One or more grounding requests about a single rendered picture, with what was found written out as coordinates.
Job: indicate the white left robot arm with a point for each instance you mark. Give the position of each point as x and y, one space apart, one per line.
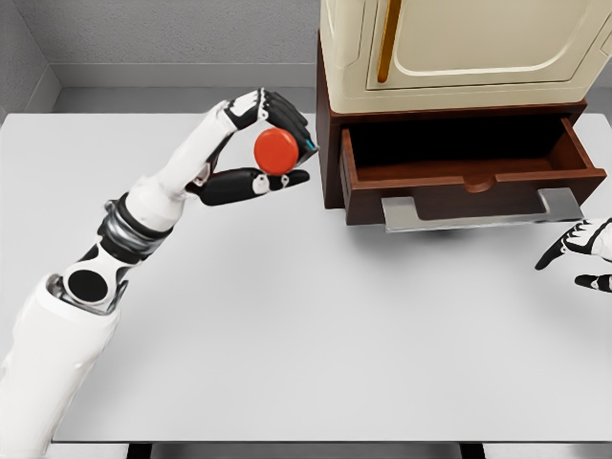
72 354

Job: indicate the red round button switch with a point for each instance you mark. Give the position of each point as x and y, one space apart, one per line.
275 150

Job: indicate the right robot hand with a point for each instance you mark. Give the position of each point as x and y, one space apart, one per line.
590 241

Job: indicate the brown wooden drawer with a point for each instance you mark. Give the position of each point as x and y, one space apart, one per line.
478 203

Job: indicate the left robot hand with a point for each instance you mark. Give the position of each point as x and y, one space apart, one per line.
201 143

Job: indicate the brown wooden cabinet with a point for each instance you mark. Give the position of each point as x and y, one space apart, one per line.
331 158

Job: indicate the cream retro fridge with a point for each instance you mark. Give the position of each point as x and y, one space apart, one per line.
478 48

